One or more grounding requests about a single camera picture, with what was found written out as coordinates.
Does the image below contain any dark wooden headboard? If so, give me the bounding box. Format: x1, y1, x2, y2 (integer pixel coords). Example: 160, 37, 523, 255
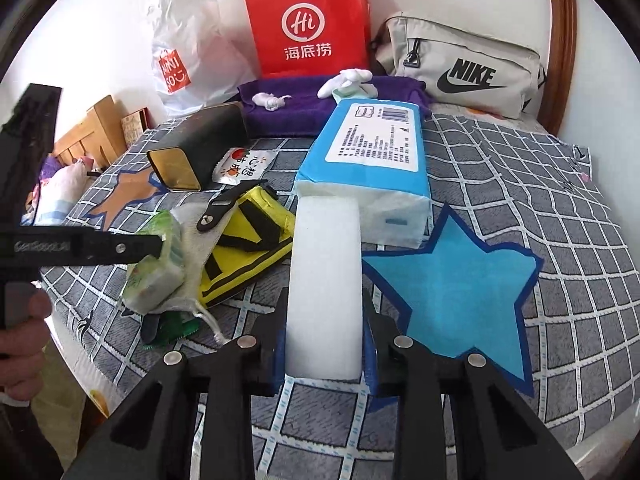
547, 0, 579, 137

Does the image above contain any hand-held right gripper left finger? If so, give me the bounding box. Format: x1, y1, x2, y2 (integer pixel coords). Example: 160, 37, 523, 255
62, 287, 291, 480

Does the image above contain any white foam block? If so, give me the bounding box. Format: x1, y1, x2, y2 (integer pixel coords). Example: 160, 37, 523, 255
285, 196, 363, 381

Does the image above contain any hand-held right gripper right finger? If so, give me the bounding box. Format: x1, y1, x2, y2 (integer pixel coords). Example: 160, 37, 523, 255
361, 287, 586, 480

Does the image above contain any orange paper star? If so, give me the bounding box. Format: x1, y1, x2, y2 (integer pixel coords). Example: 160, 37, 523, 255
82, 167, 168, 233

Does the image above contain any white pillow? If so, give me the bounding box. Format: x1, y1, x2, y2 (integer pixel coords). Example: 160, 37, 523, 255
32, 155, 97, 227

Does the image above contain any patterned cardboard box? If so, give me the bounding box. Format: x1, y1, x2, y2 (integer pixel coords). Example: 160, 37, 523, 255
121, 108, 152, 146

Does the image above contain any grey waist bag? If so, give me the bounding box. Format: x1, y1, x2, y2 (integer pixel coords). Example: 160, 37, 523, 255
372, 11, 548, 120

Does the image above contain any purple towel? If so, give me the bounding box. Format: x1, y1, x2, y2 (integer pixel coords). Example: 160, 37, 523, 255
236, 75, 433, 138

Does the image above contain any white sock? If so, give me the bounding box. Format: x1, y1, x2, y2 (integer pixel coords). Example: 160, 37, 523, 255
317, 67, 376, 100

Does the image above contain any green tissue packet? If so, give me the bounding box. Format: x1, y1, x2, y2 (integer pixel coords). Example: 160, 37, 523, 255
122, 210, 187, 313

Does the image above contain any blue paper star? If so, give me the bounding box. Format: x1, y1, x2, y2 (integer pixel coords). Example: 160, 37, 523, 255
361, 203, 545, 398

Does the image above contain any white orange snack packet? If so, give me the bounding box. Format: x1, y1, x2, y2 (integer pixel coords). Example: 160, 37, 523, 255
211, 147, 276, 184

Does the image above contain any white plastic bag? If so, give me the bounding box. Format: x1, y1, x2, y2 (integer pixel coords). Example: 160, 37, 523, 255
146, 0, 258, 117

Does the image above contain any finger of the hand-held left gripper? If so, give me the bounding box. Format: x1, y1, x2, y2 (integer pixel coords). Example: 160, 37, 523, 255
80, 232, 166, 267

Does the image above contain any black tin box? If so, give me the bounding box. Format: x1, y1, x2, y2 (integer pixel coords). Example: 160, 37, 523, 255
146, 102, 248, 192

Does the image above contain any light green cloth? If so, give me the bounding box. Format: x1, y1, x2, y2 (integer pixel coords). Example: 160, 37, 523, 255
331, 85, 377, 107

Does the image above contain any white printed bed sheet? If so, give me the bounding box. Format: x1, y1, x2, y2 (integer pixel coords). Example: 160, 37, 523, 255
42, 330, 132, 418

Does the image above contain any person's left hand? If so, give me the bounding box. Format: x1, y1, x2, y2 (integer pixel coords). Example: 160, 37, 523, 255
0, 290, 53, 401

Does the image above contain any green wrapper packet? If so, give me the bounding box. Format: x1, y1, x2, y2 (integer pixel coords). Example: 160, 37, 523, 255
141, 310, 201, 352

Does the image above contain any red paper bag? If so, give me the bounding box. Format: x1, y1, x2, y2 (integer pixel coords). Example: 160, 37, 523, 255
242, 0, 372, 80

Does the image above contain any yellow pouch with black straps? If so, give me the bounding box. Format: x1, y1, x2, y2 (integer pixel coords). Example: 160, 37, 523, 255
196, 180, 297, 308

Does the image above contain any blue tissue pack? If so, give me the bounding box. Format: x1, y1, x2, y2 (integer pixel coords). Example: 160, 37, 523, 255
295, 99, 433, 250

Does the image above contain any white mesh drawstring bag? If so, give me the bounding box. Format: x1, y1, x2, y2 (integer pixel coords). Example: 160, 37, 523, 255
167, 202, 236, 347

